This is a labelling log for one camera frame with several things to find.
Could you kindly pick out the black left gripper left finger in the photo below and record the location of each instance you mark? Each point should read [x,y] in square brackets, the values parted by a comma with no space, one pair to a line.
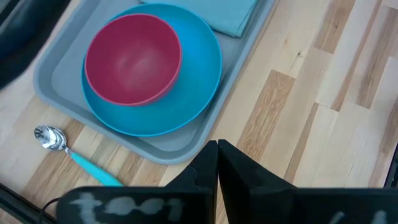
[205,168]

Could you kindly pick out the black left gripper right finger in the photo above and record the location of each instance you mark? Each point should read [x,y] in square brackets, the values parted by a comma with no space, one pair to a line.
[239,174]

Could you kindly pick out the blue round plate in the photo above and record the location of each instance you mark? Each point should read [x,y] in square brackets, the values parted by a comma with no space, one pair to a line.
[192,81]

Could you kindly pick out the magenta bowl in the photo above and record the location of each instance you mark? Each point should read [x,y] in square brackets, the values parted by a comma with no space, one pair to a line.
[133,59]

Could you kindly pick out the teal napkin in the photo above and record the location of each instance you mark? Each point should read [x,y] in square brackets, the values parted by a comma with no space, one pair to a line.
[214,14]

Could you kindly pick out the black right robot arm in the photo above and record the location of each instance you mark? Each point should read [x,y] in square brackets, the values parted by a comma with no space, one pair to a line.
[21,34]

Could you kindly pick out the grey plastic tray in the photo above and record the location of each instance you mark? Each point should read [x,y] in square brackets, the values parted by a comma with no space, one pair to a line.
[62,74]

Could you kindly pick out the black metal table frame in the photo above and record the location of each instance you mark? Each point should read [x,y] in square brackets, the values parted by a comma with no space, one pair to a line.
[18,202]

